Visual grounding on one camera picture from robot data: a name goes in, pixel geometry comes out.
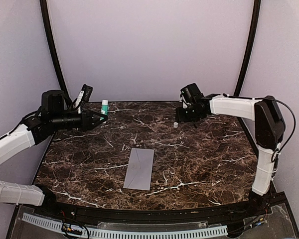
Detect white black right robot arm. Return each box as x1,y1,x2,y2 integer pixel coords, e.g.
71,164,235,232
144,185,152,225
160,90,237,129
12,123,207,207
175,92,295,196

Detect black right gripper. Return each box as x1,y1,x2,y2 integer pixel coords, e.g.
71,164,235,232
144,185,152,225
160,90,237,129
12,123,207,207
175,105,203,122

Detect grey paper envelope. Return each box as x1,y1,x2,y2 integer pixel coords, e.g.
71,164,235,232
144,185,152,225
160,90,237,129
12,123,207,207
123,148,154,191

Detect black front frame rail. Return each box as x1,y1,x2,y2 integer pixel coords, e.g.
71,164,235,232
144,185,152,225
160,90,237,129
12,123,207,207
32,201,271,225

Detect black corner post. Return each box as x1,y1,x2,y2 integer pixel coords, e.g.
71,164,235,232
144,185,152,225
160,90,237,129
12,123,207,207
234,0,261,96
39,0,68,95

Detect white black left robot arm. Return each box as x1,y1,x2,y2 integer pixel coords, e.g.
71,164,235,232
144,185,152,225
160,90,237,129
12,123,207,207
0,85,108,217

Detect black left corner post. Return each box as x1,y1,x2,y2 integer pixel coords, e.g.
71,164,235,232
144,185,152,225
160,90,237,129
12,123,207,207
39,0,68,95

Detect black right corner post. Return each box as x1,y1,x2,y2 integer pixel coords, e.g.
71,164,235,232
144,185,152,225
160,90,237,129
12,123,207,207
234,0,261,96

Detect white green glue stick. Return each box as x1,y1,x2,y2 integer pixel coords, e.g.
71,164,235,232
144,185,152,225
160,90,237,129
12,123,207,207
101,100,109,116

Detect white slotted cable duct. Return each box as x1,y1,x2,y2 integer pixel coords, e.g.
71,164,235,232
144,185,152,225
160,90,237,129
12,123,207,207
21,213,228,239

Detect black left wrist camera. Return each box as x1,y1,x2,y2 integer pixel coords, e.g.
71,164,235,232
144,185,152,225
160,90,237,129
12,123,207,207
74,84,93,110

